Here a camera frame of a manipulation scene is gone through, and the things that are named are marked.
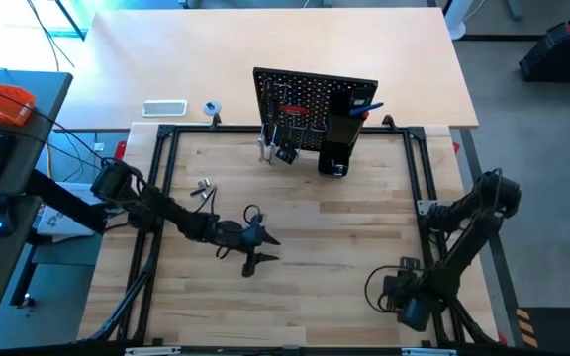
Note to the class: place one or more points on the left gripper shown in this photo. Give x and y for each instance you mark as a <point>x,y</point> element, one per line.
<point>233,235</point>

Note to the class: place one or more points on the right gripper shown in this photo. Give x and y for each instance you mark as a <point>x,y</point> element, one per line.
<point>411,299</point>

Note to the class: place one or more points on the black C-clamp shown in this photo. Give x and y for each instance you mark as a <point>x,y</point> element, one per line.
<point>285,154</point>

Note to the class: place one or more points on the large silver combination wrench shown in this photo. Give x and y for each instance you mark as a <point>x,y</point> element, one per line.
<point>261,146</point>

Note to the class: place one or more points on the dark screwdriver with red end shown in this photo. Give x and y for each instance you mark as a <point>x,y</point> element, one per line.
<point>364,115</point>

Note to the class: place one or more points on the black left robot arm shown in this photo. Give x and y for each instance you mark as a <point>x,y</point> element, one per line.
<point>176,215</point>

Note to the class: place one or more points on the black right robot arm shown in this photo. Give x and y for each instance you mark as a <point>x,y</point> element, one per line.
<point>463,247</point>

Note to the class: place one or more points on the double-prong metal peg hook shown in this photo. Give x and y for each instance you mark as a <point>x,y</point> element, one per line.
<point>301,138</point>

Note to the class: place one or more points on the small curved metal peg hook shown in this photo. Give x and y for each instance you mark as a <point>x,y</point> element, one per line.
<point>318,129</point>

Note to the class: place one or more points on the short black extension bar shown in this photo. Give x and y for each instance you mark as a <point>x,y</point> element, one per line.
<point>196,192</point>

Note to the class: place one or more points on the small black pegboard bin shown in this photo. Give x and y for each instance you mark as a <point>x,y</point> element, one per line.
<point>332,158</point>

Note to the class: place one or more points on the tall black pegboard bin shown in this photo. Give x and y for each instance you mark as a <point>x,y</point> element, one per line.
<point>347,131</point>

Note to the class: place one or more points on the grey round disc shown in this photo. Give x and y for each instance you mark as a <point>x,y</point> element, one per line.
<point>212,108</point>

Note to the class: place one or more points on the red table clamp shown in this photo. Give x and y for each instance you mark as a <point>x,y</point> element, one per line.
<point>119,151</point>
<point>457,148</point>

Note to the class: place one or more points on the black perforated pegboard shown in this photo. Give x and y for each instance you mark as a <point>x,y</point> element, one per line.
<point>314,89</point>

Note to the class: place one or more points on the white rectangular tray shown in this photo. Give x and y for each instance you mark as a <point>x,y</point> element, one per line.
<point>164,108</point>

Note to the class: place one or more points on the light wooden table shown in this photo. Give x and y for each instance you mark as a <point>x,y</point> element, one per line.
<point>191,59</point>

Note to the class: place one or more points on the black desk brace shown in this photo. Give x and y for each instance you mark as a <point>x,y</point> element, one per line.
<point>67,203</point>

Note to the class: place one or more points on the white printed box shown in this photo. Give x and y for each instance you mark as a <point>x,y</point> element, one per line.
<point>60,222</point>

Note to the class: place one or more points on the black desk foot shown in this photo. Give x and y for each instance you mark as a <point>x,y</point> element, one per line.
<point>24,277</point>

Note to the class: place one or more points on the black computer mouse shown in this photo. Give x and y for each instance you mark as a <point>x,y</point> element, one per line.
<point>0,220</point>

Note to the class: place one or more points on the white stand base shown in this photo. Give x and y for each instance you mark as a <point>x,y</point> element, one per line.
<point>458,29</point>

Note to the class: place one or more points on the black and red tool case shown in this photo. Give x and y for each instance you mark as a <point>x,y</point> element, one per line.
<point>562,54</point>

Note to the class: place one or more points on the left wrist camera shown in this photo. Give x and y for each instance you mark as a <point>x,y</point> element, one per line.
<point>253,235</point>

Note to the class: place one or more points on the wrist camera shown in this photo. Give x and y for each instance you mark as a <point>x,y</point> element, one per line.
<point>253,235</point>
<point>409,263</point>

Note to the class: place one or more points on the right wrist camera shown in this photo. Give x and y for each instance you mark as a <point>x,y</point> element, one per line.
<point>409,263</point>

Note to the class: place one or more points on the silver edge bracket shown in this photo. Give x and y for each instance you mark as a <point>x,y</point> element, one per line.
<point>154,351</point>
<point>428,352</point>

